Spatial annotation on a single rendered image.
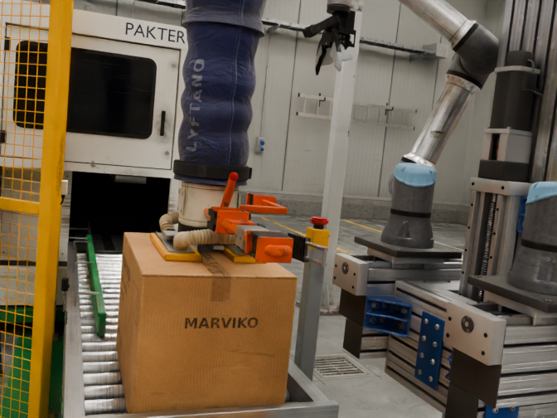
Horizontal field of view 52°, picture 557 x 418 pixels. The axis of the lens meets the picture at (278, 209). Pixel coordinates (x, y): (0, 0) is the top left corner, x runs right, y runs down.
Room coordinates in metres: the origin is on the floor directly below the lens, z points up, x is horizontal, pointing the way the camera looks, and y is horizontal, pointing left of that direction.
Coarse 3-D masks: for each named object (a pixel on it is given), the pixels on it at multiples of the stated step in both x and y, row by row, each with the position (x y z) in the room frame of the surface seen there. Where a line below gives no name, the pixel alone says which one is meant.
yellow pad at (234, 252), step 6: (228, 246) 1.70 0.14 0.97; (234, 246) 1.70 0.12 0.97; (222, 252) 1.70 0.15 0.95; (228, 252) 1.64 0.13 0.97; (234, 252) 1.63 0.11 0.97; (240, 252) 1.61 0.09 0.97; (234, 258) 1.58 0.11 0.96; (240, 258) 1.58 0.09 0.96; (246, 258) 1.59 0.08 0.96; (252, 258) 1.59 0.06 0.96
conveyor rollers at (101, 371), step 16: (80, 256) 3.26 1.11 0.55; (96, 256) 3.30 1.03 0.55; (112, 256) 3.40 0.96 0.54; (80, 272) 2.92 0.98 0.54; (112, 272) 2.97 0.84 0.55; (80, 288) 2.66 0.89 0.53; (112, 288) 2.71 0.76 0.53; (80, 304) 2.40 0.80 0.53; (112, 304) 2.45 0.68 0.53; (80, 320) 2.16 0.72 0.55; (112, 320) 2.20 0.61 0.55; (96, 336) 2.01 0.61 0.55; (112, 336) 2.02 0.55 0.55; (96, 352) 1.84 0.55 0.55; (112, 352) 1.86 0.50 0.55; (96, 368) 1.74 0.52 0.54; (112, 368) 1.76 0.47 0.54; (96, 384) 1.65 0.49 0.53; (112, 384) 1.67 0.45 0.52; (96, 400) 1.50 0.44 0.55; (112, 400) 1.51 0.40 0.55; (288, 400) 1.67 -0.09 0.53
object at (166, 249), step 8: (152, 240) 1.77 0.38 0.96; (160, 240) 1.71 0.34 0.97; (168, 240) 1.70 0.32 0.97; (160, 248) 1.60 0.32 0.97; (168, 248) 1.57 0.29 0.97; (192, 248) 1.63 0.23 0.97; (168, 256) 1.51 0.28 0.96; (176, 256) 1.52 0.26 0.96; (184, 256) 1.53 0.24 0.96; (192, 256) 1.54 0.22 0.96; (200, 256) 1.54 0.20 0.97
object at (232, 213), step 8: (216, 208) 1.51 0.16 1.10; (224, 208) 1.51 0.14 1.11; (232, 208) 1.52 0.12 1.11; (240, 208) 1.53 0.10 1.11; (216, 216) 1.44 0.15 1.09; (224, 216) 1.44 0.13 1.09; (232, 216) 1.44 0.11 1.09; (240, 216) 1.45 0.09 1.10; (248, 216) 1.46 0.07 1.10; (208, 224) 1.48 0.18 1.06; (216, 224) 1.43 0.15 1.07; (216, 232) 1.43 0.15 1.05; (224, 232) 1.44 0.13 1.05
